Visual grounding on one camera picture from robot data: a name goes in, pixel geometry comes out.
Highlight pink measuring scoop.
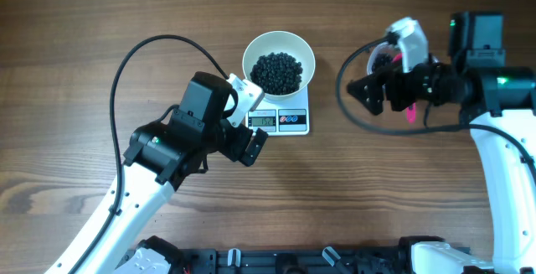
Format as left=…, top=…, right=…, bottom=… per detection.
left=367, top=43, right=416, bottom=124

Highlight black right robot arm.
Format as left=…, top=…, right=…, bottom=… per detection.
left=336, top=12, right=535, bottom=273

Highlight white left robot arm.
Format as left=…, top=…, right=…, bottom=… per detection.
left=49, top=72, right=268, bottom=273

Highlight black beans in bowl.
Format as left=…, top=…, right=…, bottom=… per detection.
left=250, top=52, right=303, bottom=96

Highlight white digital kitchen scale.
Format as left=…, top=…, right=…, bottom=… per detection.
left=245, top=87, right=310, bottom=137

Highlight white bowl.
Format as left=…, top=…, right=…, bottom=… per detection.
left=242, top=31, right=316, bottom=100

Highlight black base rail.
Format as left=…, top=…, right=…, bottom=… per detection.
left=179, top=246, right=413, bottom=274

